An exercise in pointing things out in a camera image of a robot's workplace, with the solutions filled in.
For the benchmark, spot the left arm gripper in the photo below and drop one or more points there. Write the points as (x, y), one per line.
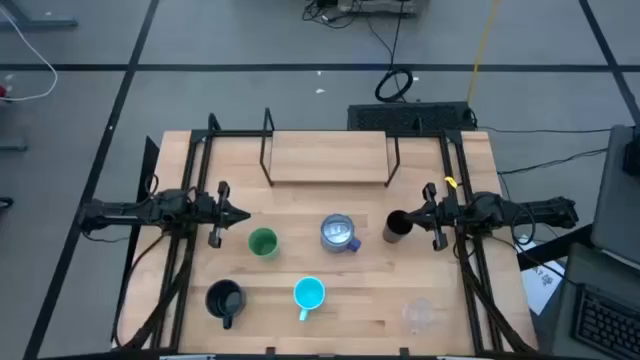
(210, 212)

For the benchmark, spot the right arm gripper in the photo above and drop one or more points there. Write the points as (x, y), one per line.
(445, 214)

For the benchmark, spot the tall black cup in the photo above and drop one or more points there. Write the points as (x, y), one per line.
(395, 230)

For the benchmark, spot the green plastic cup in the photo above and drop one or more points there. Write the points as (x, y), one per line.
(263, 243)

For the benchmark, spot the blue metallic mug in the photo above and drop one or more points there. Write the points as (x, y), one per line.
(337, 234)

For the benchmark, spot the clear glass cup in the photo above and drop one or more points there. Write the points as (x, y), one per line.
(417, 315)

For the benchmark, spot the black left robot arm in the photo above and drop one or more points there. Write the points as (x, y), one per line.
(125, 210)

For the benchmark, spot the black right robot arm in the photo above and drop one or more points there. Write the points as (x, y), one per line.
(540, 212)

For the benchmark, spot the wooden shelf with metal legs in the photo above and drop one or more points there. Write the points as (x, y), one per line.
(327, 157)

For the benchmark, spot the yellow tag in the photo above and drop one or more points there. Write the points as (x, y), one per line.
(451, 182)

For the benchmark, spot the black computer case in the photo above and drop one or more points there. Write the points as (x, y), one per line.
(410, 117)

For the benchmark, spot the black table clamp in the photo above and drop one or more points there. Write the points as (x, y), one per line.
(404, 351)
(270, 351)

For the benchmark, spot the black bar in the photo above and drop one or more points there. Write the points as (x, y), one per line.
(555, 247)

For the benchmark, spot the white paper sheet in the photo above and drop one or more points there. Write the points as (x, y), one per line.
(542, 285)

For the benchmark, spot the grey desk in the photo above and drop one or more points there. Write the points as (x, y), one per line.
(600, 270)

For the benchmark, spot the grey flat panel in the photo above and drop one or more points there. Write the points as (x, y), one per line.
(615, 210)

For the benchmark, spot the black keyboard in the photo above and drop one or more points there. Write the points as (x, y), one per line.
(607, 325)

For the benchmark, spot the grey device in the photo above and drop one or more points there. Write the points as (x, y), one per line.
(380, 6)

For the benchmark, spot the black box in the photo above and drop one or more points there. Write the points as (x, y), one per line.
(632, 157)

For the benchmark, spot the grey desk foot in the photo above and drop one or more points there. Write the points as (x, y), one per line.
(12, 146)
(45, 21)

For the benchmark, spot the black metal table frame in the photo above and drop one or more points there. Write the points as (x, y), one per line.
(235, 133)

